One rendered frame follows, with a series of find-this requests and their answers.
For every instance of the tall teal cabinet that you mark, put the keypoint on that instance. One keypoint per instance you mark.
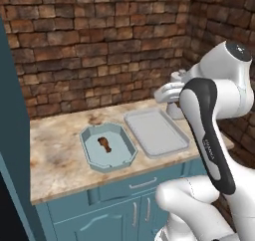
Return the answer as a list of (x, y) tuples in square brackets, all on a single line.
[(15, 125)]

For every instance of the grey rectangular tray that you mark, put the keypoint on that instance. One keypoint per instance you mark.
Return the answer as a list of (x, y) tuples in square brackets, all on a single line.
[(156, 132)]

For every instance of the wide teal cupboard door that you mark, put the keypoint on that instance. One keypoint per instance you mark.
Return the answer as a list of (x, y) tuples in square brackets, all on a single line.
[(96, 221)]

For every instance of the small teal drawer front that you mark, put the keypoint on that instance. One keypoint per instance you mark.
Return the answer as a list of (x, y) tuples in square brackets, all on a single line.
[(196, 168)]

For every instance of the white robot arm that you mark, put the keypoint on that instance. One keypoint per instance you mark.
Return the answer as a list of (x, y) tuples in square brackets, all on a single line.
[(232, 95)]

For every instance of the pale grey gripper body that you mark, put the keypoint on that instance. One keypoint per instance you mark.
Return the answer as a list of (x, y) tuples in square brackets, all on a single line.
[(167, 93)]

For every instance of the blue-grey octagonal tupperware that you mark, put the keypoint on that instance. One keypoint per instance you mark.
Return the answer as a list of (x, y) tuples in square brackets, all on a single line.
[(116, 152)]

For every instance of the brown chicken drumstick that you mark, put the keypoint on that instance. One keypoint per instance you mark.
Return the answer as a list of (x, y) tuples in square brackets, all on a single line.
[(105, 144)]

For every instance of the narrow teal cupboard door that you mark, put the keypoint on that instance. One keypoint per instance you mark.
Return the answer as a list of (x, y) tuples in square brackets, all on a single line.
[(156, 218)]

